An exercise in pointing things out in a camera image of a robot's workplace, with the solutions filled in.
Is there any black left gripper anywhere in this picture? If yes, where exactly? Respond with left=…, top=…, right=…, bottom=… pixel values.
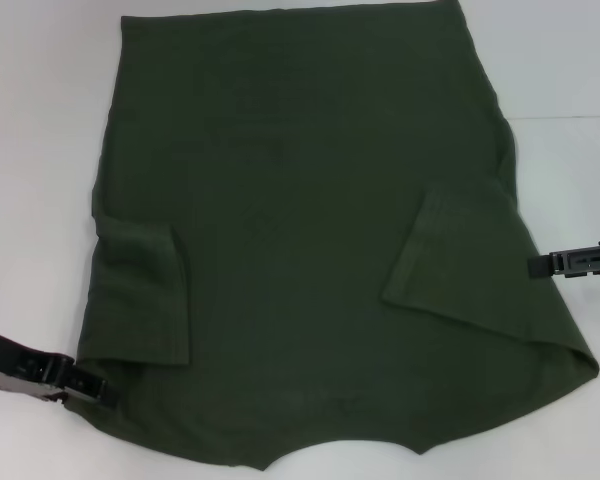
left=0, top=324, right=110, bottom=407

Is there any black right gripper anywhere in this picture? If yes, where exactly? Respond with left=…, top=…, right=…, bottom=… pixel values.
left=526, top=238, right=600, bottom=279

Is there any dark green t-shirt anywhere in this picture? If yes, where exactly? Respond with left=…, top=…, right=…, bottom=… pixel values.
left=67, top=0, right=600, bottom=459

